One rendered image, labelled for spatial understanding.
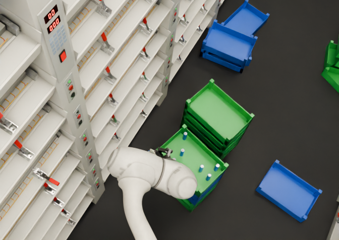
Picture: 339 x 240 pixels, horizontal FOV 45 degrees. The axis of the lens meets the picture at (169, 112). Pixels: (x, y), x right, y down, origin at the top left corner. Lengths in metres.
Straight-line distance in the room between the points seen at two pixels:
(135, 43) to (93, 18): 0.45
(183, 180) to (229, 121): 0.95
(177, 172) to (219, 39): 1.59
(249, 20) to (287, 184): 1.18
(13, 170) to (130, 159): 0.34
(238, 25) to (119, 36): 1.63
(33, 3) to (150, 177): 0.64
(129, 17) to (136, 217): 0.69
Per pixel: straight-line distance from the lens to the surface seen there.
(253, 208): 2.42
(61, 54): 1.08
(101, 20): 1.26
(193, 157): 2.09
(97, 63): 1.40
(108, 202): 2.34
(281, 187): 2.49
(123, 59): 1.63
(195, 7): 2.33
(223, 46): 2.74
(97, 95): 1.55
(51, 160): 1.47
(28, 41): 0.99
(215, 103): 2.23
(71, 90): 1.24
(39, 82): 1.15
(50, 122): 1.31
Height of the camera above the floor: 2.26
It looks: 63 degrees down
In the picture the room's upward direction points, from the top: 10 degrees clockwise
